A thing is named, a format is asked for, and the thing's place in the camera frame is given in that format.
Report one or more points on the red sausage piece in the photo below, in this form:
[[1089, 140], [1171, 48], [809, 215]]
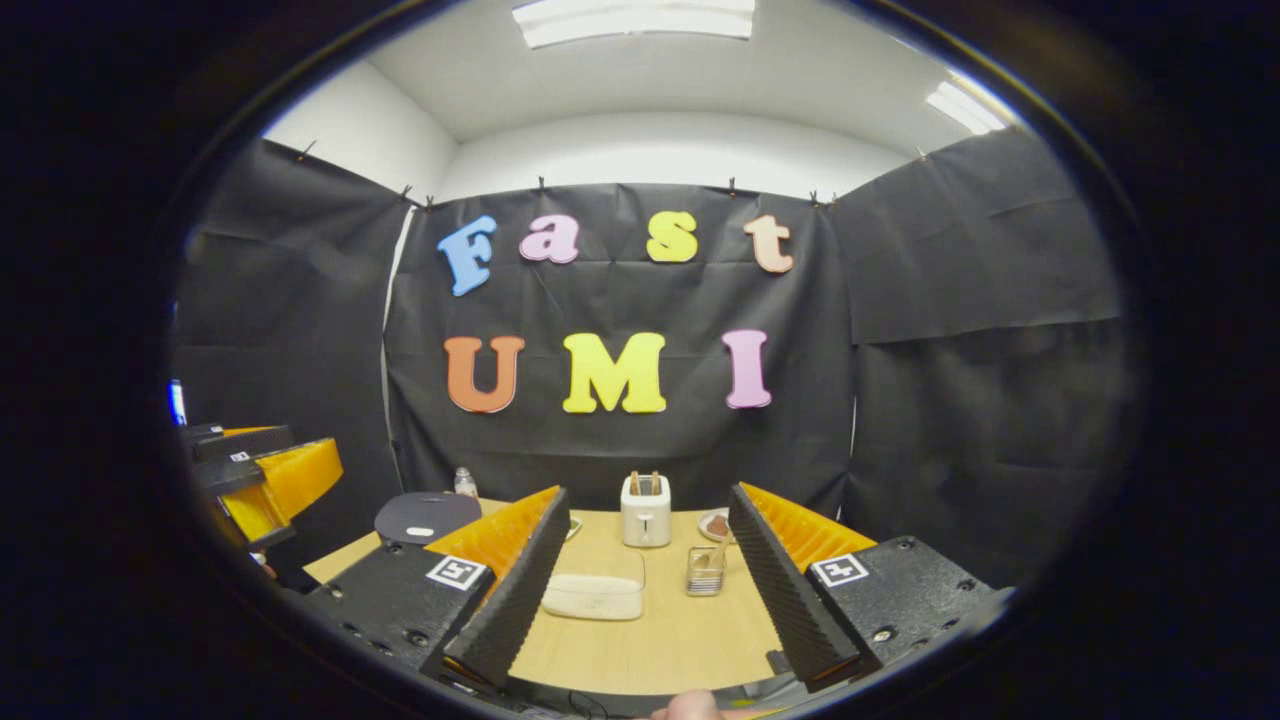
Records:
[[717, 525]]

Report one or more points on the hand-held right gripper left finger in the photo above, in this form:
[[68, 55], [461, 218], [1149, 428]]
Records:
[[520, 590]]

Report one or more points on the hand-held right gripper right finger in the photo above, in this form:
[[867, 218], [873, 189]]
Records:
[[785, 590]]

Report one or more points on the clear plastic rice container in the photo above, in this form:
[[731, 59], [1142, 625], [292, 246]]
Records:
[[600, 570]]

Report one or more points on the computer monitor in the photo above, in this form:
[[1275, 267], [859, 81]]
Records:
[[177, 402]]

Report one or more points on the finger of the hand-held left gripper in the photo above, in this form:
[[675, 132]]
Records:
[[240, 442], [300, 470]]

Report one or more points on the white uncooked rice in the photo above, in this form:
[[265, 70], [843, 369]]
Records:
[[595, 603]]

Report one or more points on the small round plate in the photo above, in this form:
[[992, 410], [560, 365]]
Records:
[[702, 520]]

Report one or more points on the ceiling light panel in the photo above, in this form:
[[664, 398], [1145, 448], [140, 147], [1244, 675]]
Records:
[[635, 20], [965, 108]]

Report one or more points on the clear plastic bottle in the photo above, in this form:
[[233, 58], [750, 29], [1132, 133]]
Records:
[[465, 485]]

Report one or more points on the divided plate of beans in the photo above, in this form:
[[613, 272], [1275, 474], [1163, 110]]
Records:
[[574, 528]]

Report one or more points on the white toaster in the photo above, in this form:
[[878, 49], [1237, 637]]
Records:
[[646, 525]]

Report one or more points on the dark grey rice cooker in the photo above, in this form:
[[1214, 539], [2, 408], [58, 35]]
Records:
[[430, 515]]

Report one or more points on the black backdrop cloth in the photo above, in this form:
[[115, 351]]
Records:
[[620, 450]]

